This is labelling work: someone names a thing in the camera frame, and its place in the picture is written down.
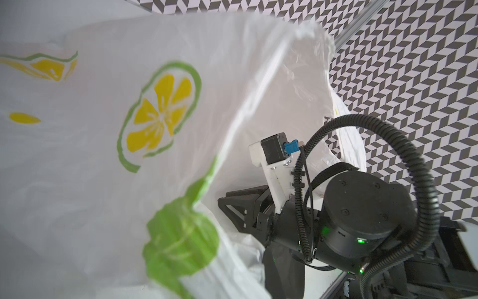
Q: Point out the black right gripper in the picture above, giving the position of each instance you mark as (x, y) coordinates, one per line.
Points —
(252, 211)

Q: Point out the white lemon-print plastic bag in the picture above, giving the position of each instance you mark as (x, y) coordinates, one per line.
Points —
(117, 141)

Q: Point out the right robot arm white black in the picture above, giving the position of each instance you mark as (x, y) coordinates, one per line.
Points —
(361, 218)

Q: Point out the aluminium corner post right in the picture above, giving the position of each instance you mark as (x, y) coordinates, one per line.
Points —
(363, 17)

